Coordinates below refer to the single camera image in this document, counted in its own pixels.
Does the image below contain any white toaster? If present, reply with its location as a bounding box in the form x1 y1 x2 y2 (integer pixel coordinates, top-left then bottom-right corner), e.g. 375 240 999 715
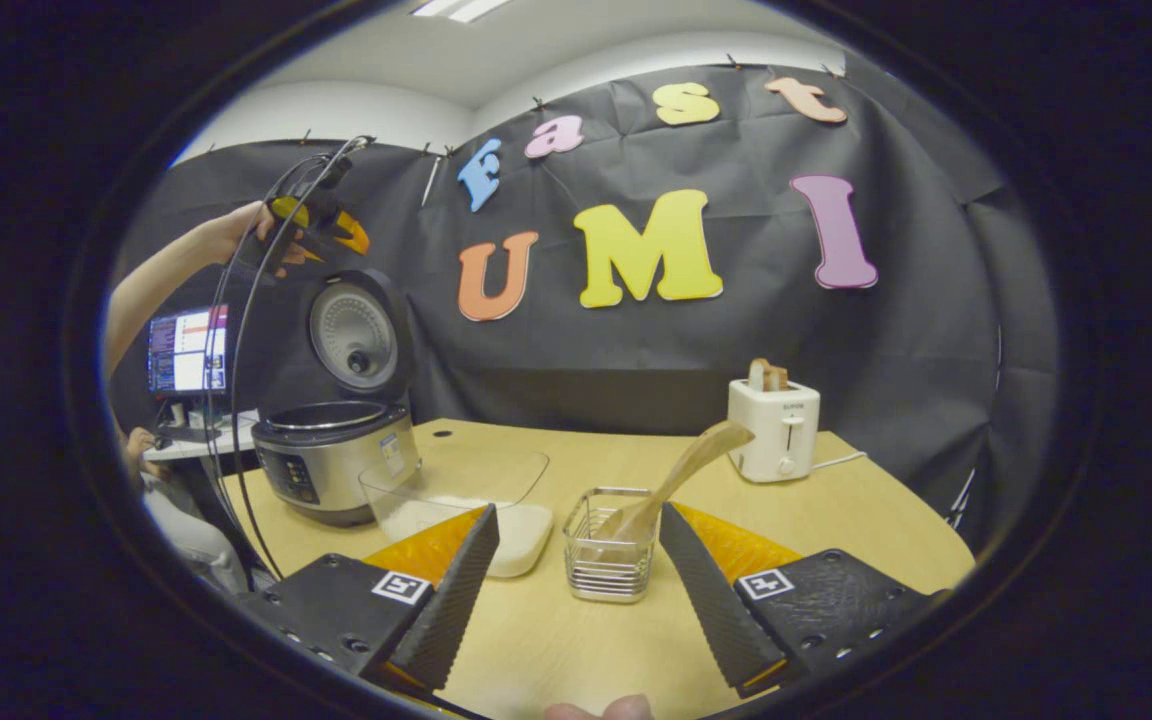
727 378 822 484

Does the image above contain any dark grey rice cooker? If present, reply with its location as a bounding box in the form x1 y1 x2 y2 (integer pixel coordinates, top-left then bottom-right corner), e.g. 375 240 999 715
251 268 422 528

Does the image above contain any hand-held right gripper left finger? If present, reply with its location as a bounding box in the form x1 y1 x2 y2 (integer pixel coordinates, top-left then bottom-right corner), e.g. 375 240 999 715
236 503 501 696

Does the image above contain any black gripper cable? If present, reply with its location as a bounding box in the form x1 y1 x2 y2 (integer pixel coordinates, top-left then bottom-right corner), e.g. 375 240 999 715
198 150 337 566
226 135 377 583

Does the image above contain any ceiling light panel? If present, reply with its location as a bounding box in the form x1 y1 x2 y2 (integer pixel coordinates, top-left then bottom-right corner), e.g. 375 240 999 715
410 0 519 24

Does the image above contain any computer monitor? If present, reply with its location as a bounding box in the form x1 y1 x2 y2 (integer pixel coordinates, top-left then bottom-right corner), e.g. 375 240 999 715
145 304 231 397

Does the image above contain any white side table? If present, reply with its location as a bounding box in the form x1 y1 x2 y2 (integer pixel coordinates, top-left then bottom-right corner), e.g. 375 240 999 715
140 408 263 463

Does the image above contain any metal wire chopstick holder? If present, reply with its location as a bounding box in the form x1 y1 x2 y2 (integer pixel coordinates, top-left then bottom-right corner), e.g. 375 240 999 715
563 487 659 604

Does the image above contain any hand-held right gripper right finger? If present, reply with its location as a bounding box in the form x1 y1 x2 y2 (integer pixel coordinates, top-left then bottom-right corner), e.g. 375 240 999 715
658 502 937 699

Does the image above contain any wooden spoon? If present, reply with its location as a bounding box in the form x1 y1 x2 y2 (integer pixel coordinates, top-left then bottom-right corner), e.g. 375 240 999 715
596 420 755 546

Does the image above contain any black backdrop cloth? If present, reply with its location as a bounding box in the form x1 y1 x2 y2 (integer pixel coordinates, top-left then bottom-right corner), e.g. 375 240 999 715
111 55 1062 551

